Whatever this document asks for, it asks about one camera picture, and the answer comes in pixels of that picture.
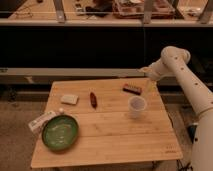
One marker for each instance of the pale translucent gripper body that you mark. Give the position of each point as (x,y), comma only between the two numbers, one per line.
(147,72)

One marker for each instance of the dark brown eraser block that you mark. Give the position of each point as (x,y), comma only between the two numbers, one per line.
(132,89)

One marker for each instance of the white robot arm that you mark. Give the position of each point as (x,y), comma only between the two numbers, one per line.
(174,60)

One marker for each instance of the translucent white cup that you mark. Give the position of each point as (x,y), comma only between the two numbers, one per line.
(136,105)

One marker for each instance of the green ceramic bowl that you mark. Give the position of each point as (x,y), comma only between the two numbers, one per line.
(60,133)

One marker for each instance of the wooden table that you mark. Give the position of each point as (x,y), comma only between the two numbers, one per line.
(107,134)

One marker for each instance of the cluttered tray on shelf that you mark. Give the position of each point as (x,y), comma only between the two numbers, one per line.
(135,8)

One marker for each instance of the red sausage-shaped toy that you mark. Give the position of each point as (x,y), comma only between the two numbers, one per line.
(93,100)

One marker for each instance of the white sponge block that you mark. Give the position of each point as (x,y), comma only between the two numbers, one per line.
(69,99)

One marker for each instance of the white tube with cap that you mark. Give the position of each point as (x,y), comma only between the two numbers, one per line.
(37,124)

